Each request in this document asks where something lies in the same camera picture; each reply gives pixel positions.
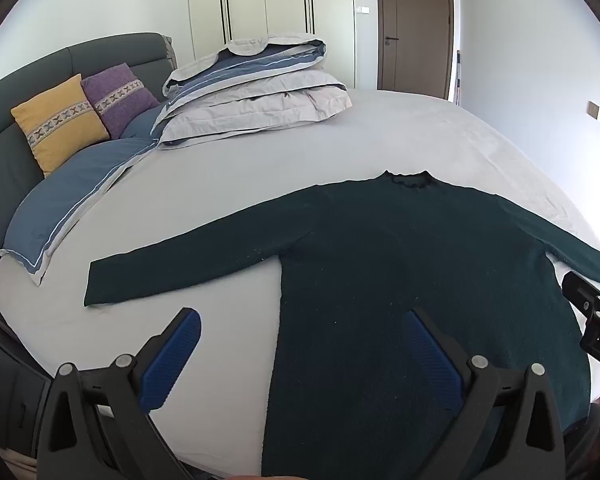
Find small blue pillow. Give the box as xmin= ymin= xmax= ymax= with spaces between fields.
xmin=120 ymin=107 xmax=168 ymax=140

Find grey nightstand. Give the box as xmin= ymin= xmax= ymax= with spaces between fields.
xmin=0 ymin=310 xmax=51 ymax=461

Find white wardrobe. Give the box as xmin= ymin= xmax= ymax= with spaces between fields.
xmin=186 ymin=0 xmax=357 ymax=91

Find yellow patterned cushion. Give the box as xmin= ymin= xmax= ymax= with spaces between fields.
xmin=11 ymin=74 xmax=110 ymax=178

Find brown door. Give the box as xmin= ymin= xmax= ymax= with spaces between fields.
xmin=375 ymin=0 xmax=456 ymax=103

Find dark green sweater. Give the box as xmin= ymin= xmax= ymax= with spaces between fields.
xmin=83 ymin=170 xmax=600 ymax=478

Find purple patterned cushion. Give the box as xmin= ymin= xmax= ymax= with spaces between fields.
xmin=81 ymin=63 xmax=161 ymax=141

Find large blue pillow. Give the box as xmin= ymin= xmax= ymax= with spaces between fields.
xmin=0 ymin=137 xmax=161 ymax=287

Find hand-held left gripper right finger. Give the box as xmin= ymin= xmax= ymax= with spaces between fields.
xmin=404 ymin=308 xmax=566 ymax=480

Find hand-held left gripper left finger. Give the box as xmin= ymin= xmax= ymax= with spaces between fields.
xmin=39 ymin=307 xmax=203 ymax=480

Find folded grey blue duvet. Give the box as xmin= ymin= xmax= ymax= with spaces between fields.
xmin=150 ymin=33 xmax=353 ymax=150

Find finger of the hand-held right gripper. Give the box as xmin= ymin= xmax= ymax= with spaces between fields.
xmin=562 ymin=271 xmax=600 ymax=321

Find bed with grey sheet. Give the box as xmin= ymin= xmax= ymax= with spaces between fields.
xmin=0 ymin=32 xmax=600 ymax=480

